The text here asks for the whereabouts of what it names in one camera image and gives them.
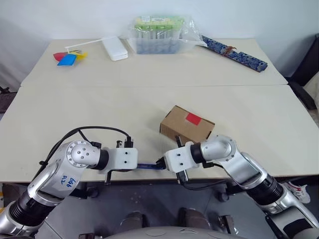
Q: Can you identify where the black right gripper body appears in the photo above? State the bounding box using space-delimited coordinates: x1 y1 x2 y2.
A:
160 135 189 185

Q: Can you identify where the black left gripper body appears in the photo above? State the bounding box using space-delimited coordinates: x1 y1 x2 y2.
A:
104 137 139 185

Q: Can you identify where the blue cutter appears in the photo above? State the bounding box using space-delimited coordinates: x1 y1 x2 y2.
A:
138 162 161 170

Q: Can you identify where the brown cardboard box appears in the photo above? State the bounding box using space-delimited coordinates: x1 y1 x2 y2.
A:
159 105 216 145

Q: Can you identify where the red square card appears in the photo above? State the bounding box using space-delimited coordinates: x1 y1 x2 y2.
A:
185 112 202 125

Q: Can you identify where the flat white box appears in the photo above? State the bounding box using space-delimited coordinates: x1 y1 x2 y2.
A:
101 36 129 61

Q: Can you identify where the blue patterned long box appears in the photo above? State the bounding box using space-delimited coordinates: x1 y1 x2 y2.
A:
200 34 269 73

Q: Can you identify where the brown rounded shape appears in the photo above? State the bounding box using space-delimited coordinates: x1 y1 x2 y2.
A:
120 211 151 229
177 207 211 230

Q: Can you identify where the grey robot torso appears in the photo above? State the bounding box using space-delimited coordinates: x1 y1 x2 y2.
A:
103 225 239 239

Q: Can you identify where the black caster block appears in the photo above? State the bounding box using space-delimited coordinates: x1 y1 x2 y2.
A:
216 215 240 235

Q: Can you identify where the colourful paper pinwheel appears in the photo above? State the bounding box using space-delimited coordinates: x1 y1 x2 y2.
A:
52 38 105 67

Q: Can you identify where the green capped tube pack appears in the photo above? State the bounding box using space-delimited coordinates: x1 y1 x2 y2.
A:
133 15 185 55

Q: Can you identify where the white red sneaker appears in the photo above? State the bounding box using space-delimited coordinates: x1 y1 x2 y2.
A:
286 181 311 204

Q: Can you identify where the black mesh chair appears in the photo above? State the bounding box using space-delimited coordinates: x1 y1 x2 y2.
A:
0 86 18 113

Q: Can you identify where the clear plastic bag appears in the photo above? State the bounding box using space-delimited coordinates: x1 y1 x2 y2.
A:
119 13 209 55

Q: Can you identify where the black office chair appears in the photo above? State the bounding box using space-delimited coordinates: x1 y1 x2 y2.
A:
286 32 319 111

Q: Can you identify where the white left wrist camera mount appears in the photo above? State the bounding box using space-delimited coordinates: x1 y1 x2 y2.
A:
109 147 139 172

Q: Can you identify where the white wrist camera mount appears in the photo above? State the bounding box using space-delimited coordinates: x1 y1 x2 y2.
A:
163 141 200 173
109 147 139 172

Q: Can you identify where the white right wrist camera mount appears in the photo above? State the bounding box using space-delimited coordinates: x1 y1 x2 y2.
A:
163 141 200 173

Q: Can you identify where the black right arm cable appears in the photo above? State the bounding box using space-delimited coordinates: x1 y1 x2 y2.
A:
180 161 229 190

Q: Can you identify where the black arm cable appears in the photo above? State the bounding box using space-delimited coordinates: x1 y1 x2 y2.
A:
180 161 229 190
29 126 133 185

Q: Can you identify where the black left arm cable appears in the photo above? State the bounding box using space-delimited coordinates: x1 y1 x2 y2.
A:
29 126 133 185

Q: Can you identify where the black table leg frame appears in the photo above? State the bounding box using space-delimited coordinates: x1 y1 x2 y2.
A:
71 182 101 200
215 181 241 203

